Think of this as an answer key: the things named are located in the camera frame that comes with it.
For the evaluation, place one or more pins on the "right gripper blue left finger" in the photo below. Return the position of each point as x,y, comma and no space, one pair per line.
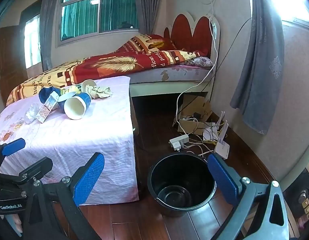
74,191

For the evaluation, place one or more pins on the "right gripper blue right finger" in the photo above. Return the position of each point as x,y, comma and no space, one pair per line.
270,220

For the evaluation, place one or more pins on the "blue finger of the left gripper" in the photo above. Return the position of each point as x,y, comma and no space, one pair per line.
12,147
37,170

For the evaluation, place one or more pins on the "clear plastic bag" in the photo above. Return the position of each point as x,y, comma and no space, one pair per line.
31,113

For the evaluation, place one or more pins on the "blue cloth sock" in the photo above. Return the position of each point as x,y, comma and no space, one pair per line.
44,93

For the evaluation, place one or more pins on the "white milk carton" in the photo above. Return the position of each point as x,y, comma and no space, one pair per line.
47,107

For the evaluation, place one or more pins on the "blue paper cup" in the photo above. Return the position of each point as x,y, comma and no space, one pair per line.
76,106
62,99

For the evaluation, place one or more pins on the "cream rag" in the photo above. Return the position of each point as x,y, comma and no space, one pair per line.
98,92

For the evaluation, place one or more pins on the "red paper cup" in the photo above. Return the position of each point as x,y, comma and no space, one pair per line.
86,83

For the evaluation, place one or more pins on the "black plastic trash bucket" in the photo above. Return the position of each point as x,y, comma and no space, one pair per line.
180,182

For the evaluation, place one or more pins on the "person left hand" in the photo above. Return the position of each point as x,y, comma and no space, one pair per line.
14,221

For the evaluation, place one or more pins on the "pink floral tablecloth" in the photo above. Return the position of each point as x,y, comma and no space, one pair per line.
105,128

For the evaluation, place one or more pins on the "wooden door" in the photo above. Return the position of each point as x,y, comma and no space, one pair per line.
12,60

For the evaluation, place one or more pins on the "white wifi router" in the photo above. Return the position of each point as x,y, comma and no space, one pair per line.
215,133

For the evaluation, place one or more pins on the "white power strip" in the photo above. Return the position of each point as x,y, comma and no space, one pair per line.
178,143

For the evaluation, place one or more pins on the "grey curtain right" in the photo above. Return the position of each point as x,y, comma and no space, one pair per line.
257,92

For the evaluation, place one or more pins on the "cardboard box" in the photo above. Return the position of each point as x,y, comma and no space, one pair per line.
192,115

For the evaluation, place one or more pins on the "red yellow patterned blanket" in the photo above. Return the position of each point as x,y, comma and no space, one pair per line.
142,52

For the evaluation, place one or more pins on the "window with green curtain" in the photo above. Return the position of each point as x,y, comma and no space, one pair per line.
87,18

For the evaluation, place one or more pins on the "red heart headboard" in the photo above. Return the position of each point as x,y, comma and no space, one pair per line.
202,34

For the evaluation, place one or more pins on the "grey curtain at window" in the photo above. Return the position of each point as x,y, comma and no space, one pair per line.
151,16

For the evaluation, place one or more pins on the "bed with white frame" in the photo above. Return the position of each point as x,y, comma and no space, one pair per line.
193,74

